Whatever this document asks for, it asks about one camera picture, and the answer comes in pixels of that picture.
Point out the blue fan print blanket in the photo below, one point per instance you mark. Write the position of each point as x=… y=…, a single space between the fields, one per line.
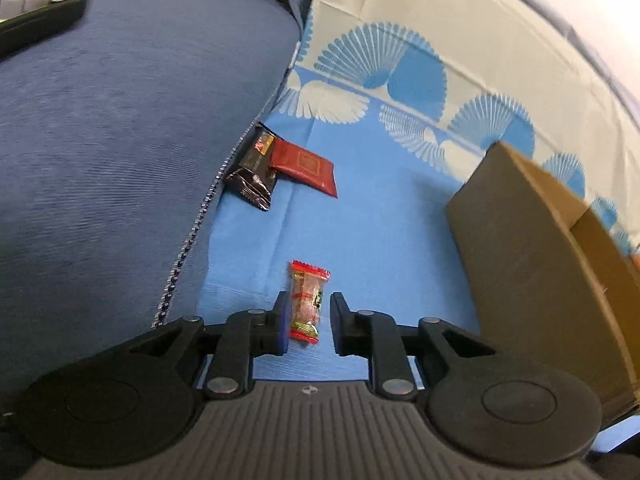
x=390 y=220

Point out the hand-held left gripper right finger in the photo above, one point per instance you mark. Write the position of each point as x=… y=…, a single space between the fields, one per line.
x=340 y=322

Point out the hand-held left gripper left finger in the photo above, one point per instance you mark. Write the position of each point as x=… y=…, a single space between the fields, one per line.
x=282 y=322

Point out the brown cardboard box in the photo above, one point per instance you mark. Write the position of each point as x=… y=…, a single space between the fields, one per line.
x=515 y=270

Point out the dark red snack packet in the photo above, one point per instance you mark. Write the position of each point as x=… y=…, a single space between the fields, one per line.
x=305 y=165

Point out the black remote control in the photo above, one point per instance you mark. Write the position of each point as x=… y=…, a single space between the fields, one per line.
x=35 y=30

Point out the red clear candy packet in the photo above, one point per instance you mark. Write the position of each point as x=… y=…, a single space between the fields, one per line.
x=306 y=305

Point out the black snack packet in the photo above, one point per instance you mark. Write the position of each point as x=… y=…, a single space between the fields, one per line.
x=252 y=175

